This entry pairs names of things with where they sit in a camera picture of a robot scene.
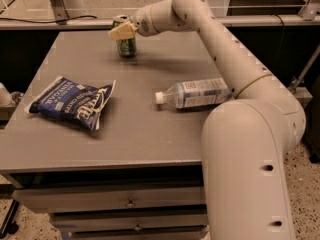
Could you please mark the grey drawer cabinet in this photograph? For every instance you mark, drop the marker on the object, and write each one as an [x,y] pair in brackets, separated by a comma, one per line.
[83,179]

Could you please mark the metal drawer knob top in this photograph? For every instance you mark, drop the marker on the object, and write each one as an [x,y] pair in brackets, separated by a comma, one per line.
[130,204]

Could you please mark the metal drawer knob middle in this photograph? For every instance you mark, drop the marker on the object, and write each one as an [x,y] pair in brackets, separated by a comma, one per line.
[137,227]

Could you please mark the clear plastic water bottle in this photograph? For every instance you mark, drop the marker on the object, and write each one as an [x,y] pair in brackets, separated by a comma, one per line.
[195,93]

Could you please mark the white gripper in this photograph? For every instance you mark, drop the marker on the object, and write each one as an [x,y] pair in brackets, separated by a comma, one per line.
[142,24]

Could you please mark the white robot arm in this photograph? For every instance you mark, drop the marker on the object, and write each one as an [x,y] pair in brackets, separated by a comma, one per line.
[244,140]

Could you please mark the white object at left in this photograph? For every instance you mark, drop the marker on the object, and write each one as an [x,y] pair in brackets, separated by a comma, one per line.
[5,96]

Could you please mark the metal drawer knob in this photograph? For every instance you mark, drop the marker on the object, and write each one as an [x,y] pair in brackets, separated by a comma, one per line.
[137,227]
[130,204]

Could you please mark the blue chips bag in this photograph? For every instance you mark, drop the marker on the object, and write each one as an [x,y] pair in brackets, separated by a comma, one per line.
[66,100]

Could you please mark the green soda can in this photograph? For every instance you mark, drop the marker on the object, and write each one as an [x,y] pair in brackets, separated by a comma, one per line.
[126,47]

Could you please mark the grey metal rail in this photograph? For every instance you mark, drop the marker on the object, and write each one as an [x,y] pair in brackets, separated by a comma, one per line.
[105,24]

